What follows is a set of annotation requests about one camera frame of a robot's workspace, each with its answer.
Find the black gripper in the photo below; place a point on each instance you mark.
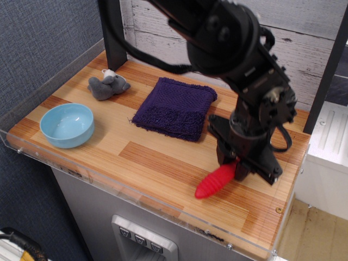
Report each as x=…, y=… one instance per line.
x=255, y=152

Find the red handled metal spoon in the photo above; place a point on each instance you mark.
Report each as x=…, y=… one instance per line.
x=216, y=180

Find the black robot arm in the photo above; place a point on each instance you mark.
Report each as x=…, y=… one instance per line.
x=225, y=40

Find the purple folded cloth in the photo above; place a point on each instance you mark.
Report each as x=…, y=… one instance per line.
x=176, y=109

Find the clear acrylic table guard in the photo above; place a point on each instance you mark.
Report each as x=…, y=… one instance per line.
x=159, y=172

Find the grey cabinet with button panel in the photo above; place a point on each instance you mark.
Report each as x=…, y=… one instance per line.
x=116, y=228

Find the grey plush toy animal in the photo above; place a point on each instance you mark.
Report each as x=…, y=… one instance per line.
x=112, y=84

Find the light blue bowl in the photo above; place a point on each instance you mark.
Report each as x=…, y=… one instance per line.
x=68, y=125

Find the black and yellow bag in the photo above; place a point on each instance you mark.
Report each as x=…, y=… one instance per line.
x=17, y=246

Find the black right vertical post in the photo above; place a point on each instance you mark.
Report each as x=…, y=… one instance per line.
x=330, y=69

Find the black vertical post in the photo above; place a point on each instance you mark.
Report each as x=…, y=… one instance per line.
x=112, y=27
x=330, y=69

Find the black left vertical post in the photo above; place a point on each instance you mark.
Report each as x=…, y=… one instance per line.
x=112, y=27

